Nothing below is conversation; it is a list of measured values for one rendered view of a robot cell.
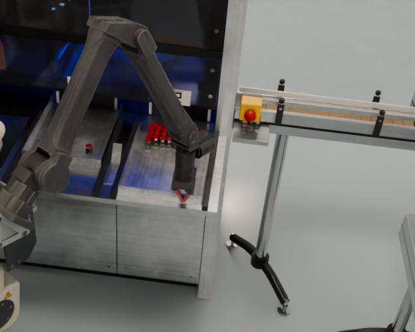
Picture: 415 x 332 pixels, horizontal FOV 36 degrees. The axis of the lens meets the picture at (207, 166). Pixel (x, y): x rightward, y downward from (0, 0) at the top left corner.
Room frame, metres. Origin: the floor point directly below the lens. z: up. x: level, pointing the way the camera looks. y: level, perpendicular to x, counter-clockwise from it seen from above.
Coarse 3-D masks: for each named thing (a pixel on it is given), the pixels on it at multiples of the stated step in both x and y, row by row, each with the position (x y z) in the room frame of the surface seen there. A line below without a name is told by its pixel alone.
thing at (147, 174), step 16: (144, 144) 1.77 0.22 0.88; (128, 160) 1.65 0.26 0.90; (144, 160) 1.68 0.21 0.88; (160, 160) 1.69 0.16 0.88; (208, 160) 1.68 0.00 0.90; (128, 176) 1.59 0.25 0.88; (144, 176) 1.60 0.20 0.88; (160, 176) 1.61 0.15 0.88; (128, 192) 1.50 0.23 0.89; (144, 192) 1.50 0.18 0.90; (160, 192) 1.49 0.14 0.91
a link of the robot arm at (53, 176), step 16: (96, 16) 1.37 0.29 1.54; (112, 16) 1.40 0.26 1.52; (96, 32) 1.32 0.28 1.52; (112, 32) 1.32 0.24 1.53; (128, 32) 1.35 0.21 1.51; (96, 48) 1.29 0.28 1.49; (112, 48) 1.32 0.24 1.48; (80, 64) 1.28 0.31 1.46; (96, 64) 1.28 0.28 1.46; (80, 80) 1.25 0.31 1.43; (96, 80) 1.28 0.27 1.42; (64, 96) 1.25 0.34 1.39; (80, 96) 1.24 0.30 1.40; (64, 112) 1.21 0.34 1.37; (80, 112) 1.23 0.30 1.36; (48, 128) 1.20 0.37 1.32; (64, 128) 1.19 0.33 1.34; (48, 144) 1.17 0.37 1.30; (64, 144) 1.18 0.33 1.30; (48, 160) 1.14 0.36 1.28; (64, 160) 1.15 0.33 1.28; (48, 176) 1.11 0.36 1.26; (64, 176) 1.14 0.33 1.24; (48, 192) 1.10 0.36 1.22
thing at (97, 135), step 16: (48, 112) 1.90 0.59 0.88; (96, 112) 1.93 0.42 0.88; (112, 112) 1.94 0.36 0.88; (80, 128) 1.82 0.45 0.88; (96, 128) 1.83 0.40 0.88; (112, 128) 1.79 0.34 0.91; (32, 144) 1.70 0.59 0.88; (80, 144) 1.73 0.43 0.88; (96, 144) 1.74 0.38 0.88; (80, 160) 1.62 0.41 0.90; (96, 160) 1.62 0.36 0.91
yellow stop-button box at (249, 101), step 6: (246, 96) 1.90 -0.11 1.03; (252, 96) 1.90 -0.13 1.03; (258, 96) 1.91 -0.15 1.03; (240, 102) 1.92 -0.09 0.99; (246, 102) 1.86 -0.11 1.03; (252, 102) 1.86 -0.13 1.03; (258, 102) 1.87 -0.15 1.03; (240, 108) 1.85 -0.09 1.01; (246, 108) 1.85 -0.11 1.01; (252, 108) 1.85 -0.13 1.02; (258, 108) 1.85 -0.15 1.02; (240, 114) 1.85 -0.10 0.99; (258, 114) 1.85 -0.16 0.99; (240, 120) 1.85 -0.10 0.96; (258, 120) 1.85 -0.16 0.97
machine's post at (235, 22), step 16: (240, 0) 1.86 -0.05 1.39; (240, 16) 1.86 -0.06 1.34; (240, 32) 1.86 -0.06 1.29; (224, 48) 1.86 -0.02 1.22; (240, 48) 1.86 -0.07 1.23; (224, 64) 1.86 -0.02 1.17; (224, 80) 1.86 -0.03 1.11; (224, 96) 1.86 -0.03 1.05; (224, 112) 1.86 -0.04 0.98; (224, 128) 1.86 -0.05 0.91; (224, 160) 1.86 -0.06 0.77; (224, 176) 1.86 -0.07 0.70; (208, 224) 1.86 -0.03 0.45; (208, 240) 1.86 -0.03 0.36; (208, 256) 1.86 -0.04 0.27; (208, 272) 1.86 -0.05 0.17; (208, 288) 1.86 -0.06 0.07
